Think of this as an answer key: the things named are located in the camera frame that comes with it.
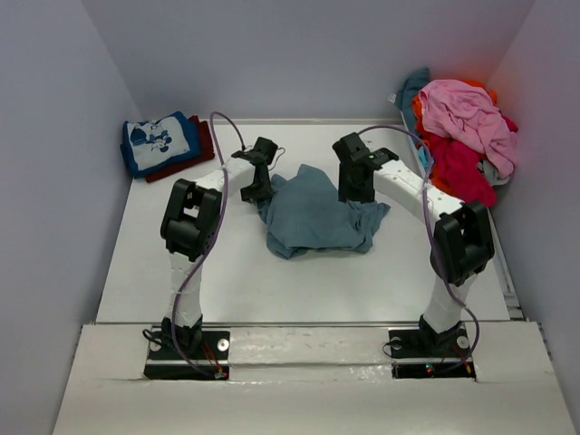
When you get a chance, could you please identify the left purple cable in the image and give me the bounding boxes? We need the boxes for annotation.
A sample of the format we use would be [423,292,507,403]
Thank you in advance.
[162,111,248,375]

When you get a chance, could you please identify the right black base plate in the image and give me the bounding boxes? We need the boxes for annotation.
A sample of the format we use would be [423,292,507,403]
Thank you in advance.
[382,326,477,380]

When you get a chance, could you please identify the light blue t shirt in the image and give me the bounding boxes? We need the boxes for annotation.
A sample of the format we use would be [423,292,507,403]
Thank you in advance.
[418,146,433,171]

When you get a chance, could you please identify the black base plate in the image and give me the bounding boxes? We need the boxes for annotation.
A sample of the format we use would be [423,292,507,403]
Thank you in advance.
[382,326,477,380]
[141,327,231,382]

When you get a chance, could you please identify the folded blue mickey t shirt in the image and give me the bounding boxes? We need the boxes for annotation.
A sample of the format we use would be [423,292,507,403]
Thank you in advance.
[120,111,198,179]

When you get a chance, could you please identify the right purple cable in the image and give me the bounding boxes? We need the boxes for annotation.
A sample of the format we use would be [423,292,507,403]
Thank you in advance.
[357,126,480,375]

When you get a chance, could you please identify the purple cable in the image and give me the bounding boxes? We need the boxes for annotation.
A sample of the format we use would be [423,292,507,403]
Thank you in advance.
[162,111,248,375]
[357,126,480,375]

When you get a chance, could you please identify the teal t shirt in pile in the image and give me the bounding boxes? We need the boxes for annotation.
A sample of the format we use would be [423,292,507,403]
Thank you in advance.
[394,67,430,133]

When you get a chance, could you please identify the grey-blue t shirt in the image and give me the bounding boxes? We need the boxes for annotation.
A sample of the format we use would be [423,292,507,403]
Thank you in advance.
[256,164,391,260]

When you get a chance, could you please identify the pink t shirt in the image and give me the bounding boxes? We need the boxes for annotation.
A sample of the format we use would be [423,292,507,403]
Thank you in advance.
[418,80,517,179]

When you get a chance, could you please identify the magenta t shirt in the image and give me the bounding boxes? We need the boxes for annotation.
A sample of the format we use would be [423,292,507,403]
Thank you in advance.
[425,116,518,207]

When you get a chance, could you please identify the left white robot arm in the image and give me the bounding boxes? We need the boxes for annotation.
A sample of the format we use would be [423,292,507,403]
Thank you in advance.
[160,137,278,359]

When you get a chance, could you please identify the folded dark red t shirt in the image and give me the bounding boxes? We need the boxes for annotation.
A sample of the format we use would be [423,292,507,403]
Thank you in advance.
[145,116,216,183]

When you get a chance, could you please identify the grey white t shirt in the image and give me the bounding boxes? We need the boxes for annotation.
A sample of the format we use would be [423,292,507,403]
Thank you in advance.
[477,159,510,187]

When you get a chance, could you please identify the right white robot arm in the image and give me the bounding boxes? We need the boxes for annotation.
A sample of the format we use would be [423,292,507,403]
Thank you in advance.
[333,132,495,359]

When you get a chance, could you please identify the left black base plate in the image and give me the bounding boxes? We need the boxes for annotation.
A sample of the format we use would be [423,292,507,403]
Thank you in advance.
[141,327,231,382]

